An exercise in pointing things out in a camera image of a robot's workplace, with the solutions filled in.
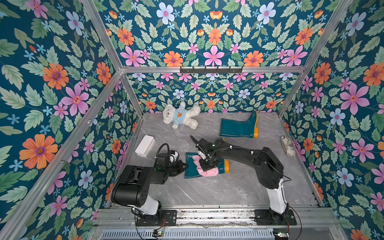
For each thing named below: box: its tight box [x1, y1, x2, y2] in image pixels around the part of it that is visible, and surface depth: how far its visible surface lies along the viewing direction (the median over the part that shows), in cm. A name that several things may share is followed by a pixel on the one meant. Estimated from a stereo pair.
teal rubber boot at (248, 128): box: [219, 110, 259, 139], surface depth 107 cm
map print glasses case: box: [280, 135, 297, 157], surface depth 100 cm
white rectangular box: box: [134, 135, 156, 158], surface depth 98 cm
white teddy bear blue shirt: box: [162, 101, 201, 130], surface depth 110 cm
